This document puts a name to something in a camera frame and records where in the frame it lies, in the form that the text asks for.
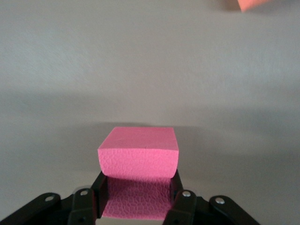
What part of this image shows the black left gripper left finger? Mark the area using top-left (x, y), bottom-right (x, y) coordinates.
top-left (0, 172), bottom-right (109, 225)

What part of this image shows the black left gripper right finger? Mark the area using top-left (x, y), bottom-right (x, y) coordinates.
top-left (163, 169), bottom-right (259, 225)

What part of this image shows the red foam block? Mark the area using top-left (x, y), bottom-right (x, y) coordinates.
top-left (97, 126), bottom-right (180, 221)

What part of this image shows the orange foam block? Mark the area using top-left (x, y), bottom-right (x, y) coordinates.
top-left (237, 0), bottom-right (270, 13)

